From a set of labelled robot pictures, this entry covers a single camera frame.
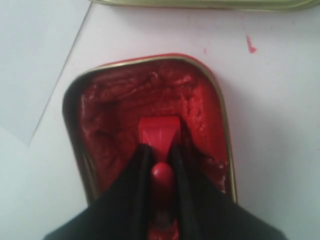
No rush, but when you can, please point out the red plastic stamp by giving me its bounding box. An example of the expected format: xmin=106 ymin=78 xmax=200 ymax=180
xmin=137 ymin=116 xmax=181 ymax=181

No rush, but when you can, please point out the gold tin lid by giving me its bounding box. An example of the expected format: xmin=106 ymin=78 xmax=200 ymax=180
xmin=94 ymin=0 xmax=320 ymax=11

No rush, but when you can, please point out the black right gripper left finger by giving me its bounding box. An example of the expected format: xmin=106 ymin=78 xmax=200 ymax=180
xmin=45 ymin=144 xmax=154 ymax=240

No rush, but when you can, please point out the white paper sheet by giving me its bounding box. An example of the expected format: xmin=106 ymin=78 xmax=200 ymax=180
xmin=0 ymin=0 xmax=90 ymax=145

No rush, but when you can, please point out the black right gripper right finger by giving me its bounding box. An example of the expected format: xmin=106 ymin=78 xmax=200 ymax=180
xmin=170 ymin=145 xmax=286 ymax=240

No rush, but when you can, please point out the red ink pad tin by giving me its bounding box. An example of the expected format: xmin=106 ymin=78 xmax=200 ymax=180
xmin=62 ymin=52 xmax=238 ymax=240

